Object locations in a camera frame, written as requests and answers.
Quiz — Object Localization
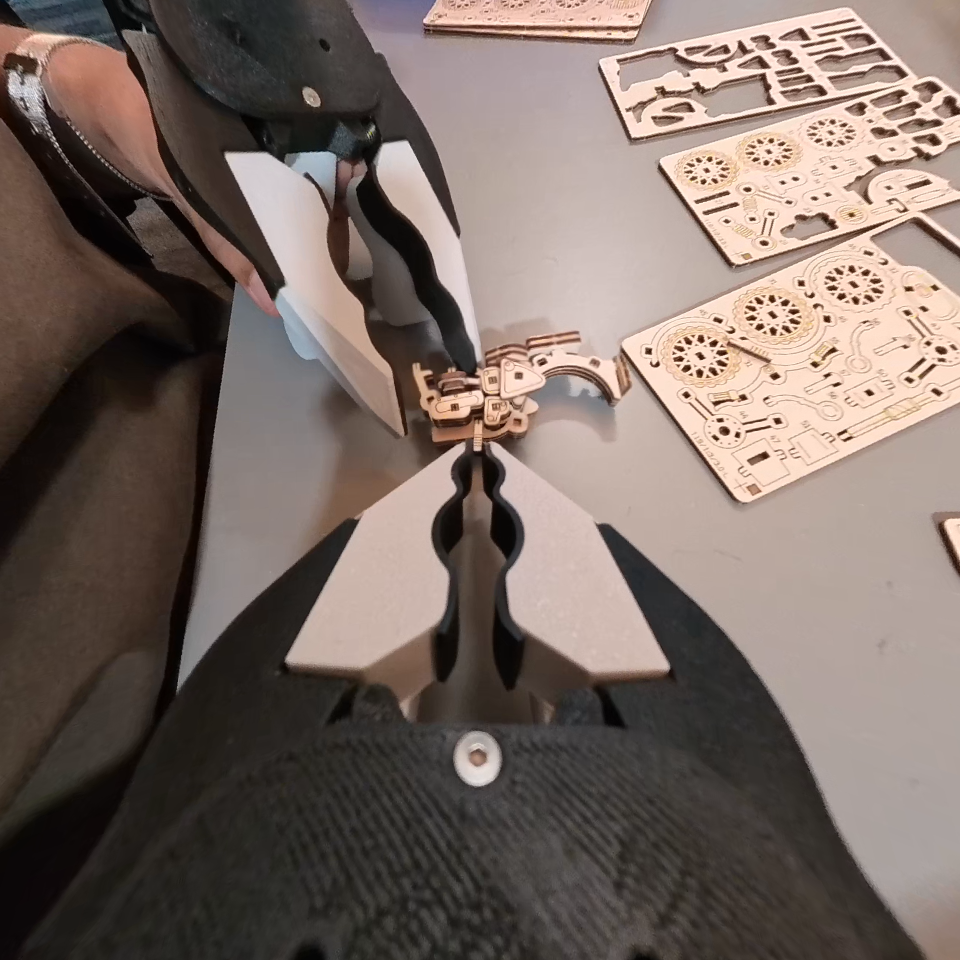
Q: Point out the stack of wooden sheets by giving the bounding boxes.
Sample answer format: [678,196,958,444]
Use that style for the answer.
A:
[422,0,648,44]

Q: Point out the wooden puzzle sheet many cutouts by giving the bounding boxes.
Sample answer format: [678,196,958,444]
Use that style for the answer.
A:
[598,6,903,141]

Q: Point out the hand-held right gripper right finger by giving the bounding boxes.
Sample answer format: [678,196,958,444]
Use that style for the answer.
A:
[478,447,672,727]

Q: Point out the wooden puzzle sheet with gears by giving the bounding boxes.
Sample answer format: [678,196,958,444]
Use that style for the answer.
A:
[658,75,960,269]

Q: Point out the grey desk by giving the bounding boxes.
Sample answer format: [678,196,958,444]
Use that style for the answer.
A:
[176,0,960,960]

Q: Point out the person's left hand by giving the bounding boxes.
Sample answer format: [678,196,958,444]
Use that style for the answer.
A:
[41,48,282,315]

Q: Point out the wooden puzzle sheet notched corner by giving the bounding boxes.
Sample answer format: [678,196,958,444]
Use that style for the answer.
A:
[621,213,960,505]

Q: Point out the wooden puzzle model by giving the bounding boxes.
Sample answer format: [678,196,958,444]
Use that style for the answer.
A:
[412,328,631,455]

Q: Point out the person's olive clothing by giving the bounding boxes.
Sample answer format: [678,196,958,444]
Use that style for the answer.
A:
[0,112,249,856]

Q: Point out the person's left forearm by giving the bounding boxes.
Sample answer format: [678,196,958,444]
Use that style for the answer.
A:
[0,21,54,57]

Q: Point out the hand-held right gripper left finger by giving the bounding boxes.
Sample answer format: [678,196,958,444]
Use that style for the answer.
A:
[283,447,477,720]

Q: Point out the silver black wrist strap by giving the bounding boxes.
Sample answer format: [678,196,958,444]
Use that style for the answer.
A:
[0,33,177,260]

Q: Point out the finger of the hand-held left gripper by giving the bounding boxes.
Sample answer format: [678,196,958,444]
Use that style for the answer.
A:
[346,137,483,374]
[223,148,410,438]

